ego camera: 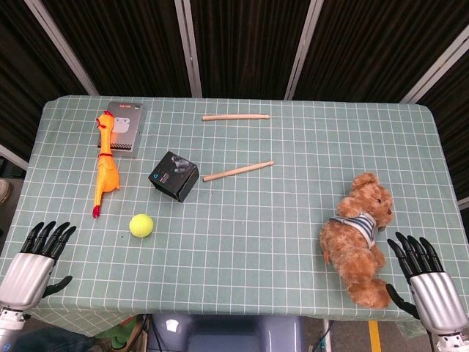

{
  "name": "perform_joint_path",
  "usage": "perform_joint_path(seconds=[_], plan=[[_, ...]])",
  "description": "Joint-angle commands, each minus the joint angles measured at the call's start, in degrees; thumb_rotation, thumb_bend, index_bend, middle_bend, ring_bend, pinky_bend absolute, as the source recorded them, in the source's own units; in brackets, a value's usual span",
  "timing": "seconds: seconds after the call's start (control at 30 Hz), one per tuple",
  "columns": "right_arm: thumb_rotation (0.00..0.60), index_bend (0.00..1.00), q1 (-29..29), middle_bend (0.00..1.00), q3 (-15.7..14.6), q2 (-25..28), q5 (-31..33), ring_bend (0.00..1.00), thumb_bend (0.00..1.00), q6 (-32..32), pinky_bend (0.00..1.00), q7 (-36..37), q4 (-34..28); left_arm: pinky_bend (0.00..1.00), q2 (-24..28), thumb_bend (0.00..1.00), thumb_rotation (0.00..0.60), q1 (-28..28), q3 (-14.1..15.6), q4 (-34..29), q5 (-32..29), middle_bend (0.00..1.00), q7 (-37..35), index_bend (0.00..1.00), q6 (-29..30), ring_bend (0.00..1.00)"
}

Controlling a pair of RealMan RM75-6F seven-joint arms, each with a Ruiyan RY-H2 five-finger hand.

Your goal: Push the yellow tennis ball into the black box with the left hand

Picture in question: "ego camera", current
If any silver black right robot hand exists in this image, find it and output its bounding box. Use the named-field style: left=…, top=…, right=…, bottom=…
left=385, top=231, right=469, bottom=337

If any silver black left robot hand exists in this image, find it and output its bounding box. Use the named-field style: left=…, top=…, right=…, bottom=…
left=0, top=221, right=77, bottom=312

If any small yellow ball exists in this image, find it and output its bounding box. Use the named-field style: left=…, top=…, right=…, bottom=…
left=128, top=213, right=155, bottom=239

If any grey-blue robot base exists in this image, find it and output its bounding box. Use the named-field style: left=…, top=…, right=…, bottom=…
left=150, top=313, right=305, bottom=352

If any black cardboard box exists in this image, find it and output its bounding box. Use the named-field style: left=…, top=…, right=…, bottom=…
left=147, top=150, right=200, bottom=203

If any grey earbuds box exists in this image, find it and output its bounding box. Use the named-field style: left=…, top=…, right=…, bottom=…
left=96, top=101, right=148, bottom=159

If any yellow floor tape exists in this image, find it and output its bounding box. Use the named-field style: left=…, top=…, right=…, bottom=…
left=368, top=320, right=383, bottom=352

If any brown teddy bear striped shirt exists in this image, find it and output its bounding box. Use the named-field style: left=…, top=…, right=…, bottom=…
left=319, top=172, right=395, bottom=309

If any green plastic bag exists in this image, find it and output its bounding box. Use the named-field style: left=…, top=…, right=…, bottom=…
left=93, top=315, right=147, bottom=340

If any white table leg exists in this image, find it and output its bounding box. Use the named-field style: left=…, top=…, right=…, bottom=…
left=321, top=318, right=333, bottom=352

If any orange rubber chicken toy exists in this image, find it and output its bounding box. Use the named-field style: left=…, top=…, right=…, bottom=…
left=92, top=110, right=122, bottom=219

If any green checked tablecloth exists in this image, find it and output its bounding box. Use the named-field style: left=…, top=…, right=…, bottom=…
left=0, top=95, right=463, bottom=333

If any wooden drumstick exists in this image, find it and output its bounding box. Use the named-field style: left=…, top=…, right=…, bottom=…
left=202, top=161, right=275, bottom=183
left=202, top=114, right=271, bottom=122

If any dark partition panel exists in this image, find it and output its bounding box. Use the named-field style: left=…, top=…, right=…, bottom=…
left=189, top=0, right=311, bottom=99
left=295, top=0, right=469, bottom=102
left=42, top=0, right=195, bottom=98

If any white partition frame post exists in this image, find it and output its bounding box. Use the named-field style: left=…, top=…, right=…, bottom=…
left=174, top=0, right=203, bottom=98
left=24, top=0, right=100, bottom=97
left=284, top=0, right=324, bottom=100
left=399, top=24, right=469, bottom=104

